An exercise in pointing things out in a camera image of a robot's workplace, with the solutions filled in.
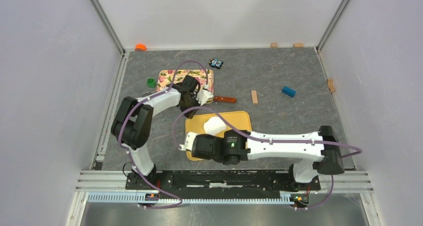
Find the white dough ball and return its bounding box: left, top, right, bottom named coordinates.
left=203, top=116, right=227, bottom=136

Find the yellow cutting mat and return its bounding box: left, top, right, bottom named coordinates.
left=185, top=110, right=253, bottom=161

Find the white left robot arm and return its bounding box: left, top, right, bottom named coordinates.
left=111, top=75, right=205, bottom=190

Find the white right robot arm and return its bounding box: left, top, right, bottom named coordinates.
left=179, top=125, right=345, bottom=190

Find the floral pattern tray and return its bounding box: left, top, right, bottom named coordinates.
left=156, top=69, right=214, bottom=93

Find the green plastic block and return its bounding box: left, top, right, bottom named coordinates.
left=147, top=78, right=157, bottom=88

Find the black patterned small box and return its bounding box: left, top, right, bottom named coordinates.
left=209, top=58, right=223, bottom=69

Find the small wooden block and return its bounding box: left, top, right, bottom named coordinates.
left=251, top=90, right=258, bottom=105

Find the orange plastic cap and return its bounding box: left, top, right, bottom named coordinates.
left=134, top=43, right=147, bottom=51

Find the blue plastic block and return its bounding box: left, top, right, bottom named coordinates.
left=281, top=86, right=296, bottom=98

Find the wooden piece right edge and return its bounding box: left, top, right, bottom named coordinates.
left=327, top=79, right=336, bottom=93

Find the metal scraper with wooden handle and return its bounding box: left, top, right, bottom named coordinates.
left=213, top=96, right=237, bottom=103

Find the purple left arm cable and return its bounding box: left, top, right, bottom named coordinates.
left=118, top=60, right=210, bottom=209

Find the wooden block at back wall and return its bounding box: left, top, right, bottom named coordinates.
left=270, top=42, right=278, bottom=48

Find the light blue cable duct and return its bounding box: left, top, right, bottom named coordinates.
left=86, top=192, right=295, bottom=205

